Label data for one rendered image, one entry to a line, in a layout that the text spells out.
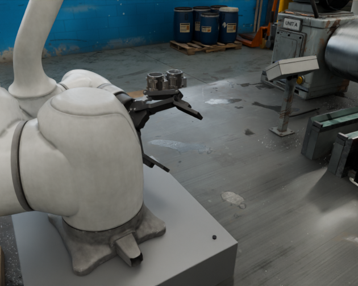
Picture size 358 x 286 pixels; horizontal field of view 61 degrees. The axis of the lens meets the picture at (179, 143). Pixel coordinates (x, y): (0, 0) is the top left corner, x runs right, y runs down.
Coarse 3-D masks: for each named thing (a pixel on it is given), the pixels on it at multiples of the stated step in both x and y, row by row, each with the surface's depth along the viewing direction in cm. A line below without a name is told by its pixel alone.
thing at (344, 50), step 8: (344, 24) 128; (352, 24) 124; (336, 32) 128; (344, 32) 124; (352, 32) 121; (336, 40) 126; (344, 40) 123; (352, 40) 120; (328, 48) 130; (336, 48) 126; (344, 48) 123; (352, 48) 120; (328, 56) 130; (336, 56) 126; (344, 56) 123; (352, 56) 120; (328, 64) 132; (336, 64) 128; (344, 64) 124; (352, 64) 121; (336, 72) 132; (344, 72) 127; (352, 72) 123; (352, 80) 128
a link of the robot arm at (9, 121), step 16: (0, 96) 47; (0, 112) 46; (16, 112) 50; (0, 128) 45; (16, 128) 47; (0, 144) 45; (16, 144) 45; (0, 160) 44; (16, 160) 44; (0, 176) 44; (16, 176) 44; (0, 192) 44; (16, 192) 45; (0, 208) 46; (16, 208) 47
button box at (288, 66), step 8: (312, 56) 104; (272, 64) 101; (280, 64) 99; (288, 64) 100; (296, 64) 101; (304, 64) 102; (312, 64) 104; (272, 72) 102; (280, 72) 99; (288, 72) 100; (296, 72) 101; (304, 72) 104; (272, 80) 104
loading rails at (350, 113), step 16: (336, 112) 100; (352, 112) 102; (320, 128) 93; (336, 128) 97; (352, 128) 101; (304, 144) 100; (320, 144) 97; (336, 144) 89; (352, 144) 85; (336, 160) 90; (352, 160) 88; (352, 176) 90
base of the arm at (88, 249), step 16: (144, 208) 60; (64, 224) 54; (128, 224) 54; (144, 224) 58; (160, 224) 59; (64, 240) 55; (80, 240) 53; (96, 240) 52; (112, 240) 52; (128, 240) 53; (144, 240) 57; (80, 256) 51; (96, 256) 52; (112, 256) 53; (128, 256) 50; (80, 272) 50
